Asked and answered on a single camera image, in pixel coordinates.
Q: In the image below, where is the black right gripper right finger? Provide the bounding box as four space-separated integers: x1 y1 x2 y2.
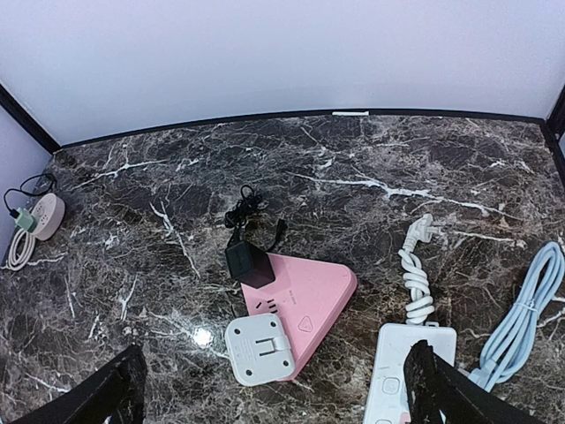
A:
404 340 539 424

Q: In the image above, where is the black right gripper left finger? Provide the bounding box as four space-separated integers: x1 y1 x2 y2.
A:
16 344 147 423

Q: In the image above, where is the long white power strip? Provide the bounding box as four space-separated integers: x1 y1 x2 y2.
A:
364 322 457 424

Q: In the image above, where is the white square plug adapter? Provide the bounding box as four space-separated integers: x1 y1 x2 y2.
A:
224 313 296 387

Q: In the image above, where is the pink triangular power strip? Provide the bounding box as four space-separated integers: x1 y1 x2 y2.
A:
241 254 357 381

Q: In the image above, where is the black power adapter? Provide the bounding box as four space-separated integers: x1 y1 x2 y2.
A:
225 240 275 289

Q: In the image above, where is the round pink power socket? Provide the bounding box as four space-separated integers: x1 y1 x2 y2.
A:
32 193 65 241

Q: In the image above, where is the green charger plug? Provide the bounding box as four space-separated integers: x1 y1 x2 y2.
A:
10 208 37 233

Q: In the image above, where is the light blue coiled cable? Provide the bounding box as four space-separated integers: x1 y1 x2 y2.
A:
467 241 565 392

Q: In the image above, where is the beige coiled cord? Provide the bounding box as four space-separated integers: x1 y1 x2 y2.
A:
4 227 37 271

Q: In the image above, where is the black adapter cable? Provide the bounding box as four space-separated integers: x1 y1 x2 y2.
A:
223 184 288 254

